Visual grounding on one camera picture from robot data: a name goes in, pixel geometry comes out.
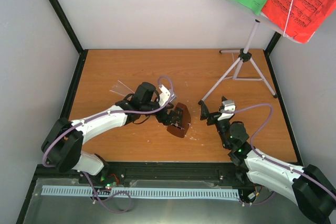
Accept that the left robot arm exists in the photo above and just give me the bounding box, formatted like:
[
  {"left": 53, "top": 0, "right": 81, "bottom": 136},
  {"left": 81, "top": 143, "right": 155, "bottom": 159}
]
[{"left": 41, "top": 82, "right": 190, "bottom": 184}]

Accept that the red sheet music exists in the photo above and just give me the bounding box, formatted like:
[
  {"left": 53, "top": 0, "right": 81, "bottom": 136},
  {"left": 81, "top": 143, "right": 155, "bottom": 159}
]
[{"left": 261, "top": 0, "right": 335, "bottom": 44}]

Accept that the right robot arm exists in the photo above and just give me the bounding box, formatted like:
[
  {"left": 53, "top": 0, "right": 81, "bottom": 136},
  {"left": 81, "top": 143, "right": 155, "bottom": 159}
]
[{"left": 199, "top": 97, "right": 335, "bottom": 223}]

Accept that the brown wooden metronome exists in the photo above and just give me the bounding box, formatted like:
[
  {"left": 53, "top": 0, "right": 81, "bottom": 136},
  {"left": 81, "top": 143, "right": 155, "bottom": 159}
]
[{"left": 167, "top": 103, "right": 191, "bottom": 138}]

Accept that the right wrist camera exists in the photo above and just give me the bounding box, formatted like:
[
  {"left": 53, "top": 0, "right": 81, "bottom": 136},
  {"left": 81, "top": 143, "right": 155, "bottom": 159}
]
[{"left": 218, "top": 100, "right": 236, "bottom": 121}]

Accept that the black aluminium frame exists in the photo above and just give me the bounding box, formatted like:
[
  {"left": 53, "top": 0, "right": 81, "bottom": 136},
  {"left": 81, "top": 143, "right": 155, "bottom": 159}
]
[{"left": 15, "top": 0, "right": 331, "bottom": 224}]

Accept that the light blue cable duct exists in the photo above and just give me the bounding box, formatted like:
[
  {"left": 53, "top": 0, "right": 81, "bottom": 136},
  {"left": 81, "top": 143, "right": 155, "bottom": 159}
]
[{"left": 40, "top": 185, "right": 239, "bottom": 201}]

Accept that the lilac music stand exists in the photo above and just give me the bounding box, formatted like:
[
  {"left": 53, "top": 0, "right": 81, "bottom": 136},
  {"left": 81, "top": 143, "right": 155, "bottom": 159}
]
[{"left": 198, "top": 19, "right": 278, "bottom": 104}]

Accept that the clear plastic metronome cover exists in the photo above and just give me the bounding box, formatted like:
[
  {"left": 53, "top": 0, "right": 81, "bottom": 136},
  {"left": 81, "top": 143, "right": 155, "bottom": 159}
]
[{"left": 110, "top": 80, "right": 134, "bottom": 97}]

